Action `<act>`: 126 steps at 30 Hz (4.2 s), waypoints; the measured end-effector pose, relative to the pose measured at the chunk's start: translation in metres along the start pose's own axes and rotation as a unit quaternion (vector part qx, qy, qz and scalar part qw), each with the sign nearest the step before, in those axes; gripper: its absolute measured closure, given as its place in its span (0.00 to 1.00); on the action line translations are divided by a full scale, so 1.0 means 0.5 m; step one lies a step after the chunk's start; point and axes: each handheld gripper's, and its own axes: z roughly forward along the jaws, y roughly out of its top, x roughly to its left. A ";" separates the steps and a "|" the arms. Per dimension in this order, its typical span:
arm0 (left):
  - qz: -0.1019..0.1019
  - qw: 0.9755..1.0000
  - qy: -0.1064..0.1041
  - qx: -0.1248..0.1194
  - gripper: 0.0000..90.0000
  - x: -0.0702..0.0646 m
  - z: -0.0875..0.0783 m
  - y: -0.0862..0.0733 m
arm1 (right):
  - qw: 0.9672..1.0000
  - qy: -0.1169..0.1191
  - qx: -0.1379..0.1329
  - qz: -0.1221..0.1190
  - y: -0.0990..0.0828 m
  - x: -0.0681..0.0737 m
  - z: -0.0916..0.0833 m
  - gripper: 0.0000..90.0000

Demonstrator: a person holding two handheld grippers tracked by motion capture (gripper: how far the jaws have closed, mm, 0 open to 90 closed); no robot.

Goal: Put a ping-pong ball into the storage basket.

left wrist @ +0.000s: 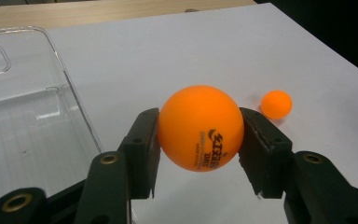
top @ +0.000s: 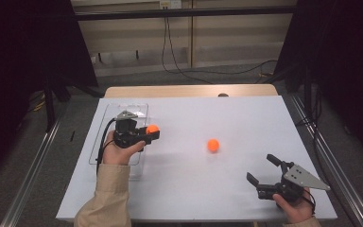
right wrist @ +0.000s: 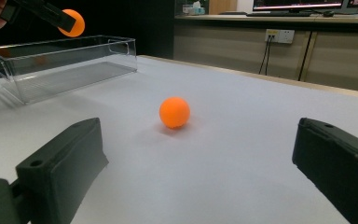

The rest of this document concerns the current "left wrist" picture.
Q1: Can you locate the clear plastic tray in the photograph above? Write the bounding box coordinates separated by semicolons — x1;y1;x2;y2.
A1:
0;26;104;216

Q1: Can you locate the orange ping-pong ball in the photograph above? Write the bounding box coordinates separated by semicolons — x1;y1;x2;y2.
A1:
157;84;245;173
259;90;294;120

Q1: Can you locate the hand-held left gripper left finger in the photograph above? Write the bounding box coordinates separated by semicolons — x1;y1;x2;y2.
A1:
74;107;161;224

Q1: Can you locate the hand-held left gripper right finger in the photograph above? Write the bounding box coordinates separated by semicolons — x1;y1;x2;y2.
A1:
238;106;358;224

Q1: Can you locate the wooden table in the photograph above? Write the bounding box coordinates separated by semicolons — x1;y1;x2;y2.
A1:
0;0;257;32

